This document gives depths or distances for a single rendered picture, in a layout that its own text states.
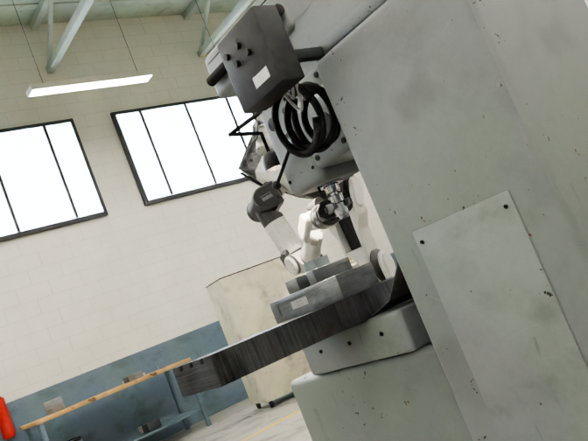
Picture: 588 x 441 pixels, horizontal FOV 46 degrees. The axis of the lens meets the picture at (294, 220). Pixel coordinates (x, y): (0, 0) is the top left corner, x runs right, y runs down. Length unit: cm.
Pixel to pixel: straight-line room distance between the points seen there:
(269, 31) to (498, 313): 88
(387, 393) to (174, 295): 830
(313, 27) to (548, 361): 108
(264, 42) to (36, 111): 888
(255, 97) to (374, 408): 98
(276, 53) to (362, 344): 87
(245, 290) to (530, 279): 688
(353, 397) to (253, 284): 619
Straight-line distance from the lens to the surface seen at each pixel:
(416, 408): 203
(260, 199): 266
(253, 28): 182
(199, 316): 1035
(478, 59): 153
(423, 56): 161
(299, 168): 218
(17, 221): 977
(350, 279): 198
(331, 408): 232
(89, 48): 1133
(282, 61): 178
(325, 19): 200
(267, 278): 841
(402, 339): 195
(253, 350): 179
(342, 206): 220
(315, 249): 252
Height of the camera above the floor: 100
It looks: 6 degrees up
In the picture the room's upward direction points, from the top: 22 degrees counter-clockwise
